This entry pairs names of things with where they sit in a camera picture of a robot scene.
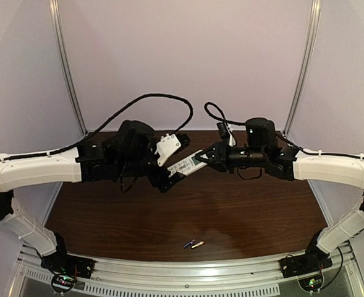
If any white remote control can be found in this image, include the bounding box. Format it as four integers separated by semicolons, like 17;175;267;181
167;150;207;177

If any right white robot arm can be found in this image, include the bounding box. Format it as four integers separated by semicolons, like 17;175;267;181
195;118;364;278

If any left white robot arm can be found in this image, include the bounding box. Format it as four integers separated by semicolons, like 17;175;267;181
0;120;190;278

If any gold battery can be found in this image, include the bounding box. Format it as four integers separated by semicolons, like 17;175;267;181
190;241;205;249

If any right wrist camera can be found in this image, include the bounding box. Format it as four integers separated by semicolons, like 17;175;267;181
216;122;237;147

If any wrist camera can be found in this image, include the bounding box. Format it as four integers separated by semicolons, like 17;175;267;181
216;122;237;147
154;133;190;166

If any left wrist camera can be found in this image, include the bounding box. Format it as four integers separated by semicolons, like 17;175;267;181
154;133;190;166

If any left black cable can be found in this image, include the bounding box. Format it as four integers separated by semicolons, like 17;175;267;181
0;93;194;161

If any left aluminium frame post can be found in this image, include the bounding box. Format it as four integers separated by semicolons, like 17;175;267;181
49;0;87;136

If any aluminium frame post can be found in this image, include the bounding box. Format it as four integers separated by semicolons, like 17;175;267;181
283;0;321;137
49;0;87;136

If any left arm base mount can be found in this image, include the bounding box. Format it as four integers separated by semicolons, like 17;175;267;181
40;254;96;295

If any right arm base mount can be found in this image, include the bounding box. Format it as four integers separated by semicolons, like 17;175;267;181
279;254;332;293

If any front aluminium rail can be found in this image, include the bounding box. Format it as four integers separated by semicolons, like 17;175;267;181
6;243;364;296

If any right aluminium frame post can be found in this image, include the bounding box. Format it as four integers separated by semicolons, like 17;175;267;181
283;0;321;137

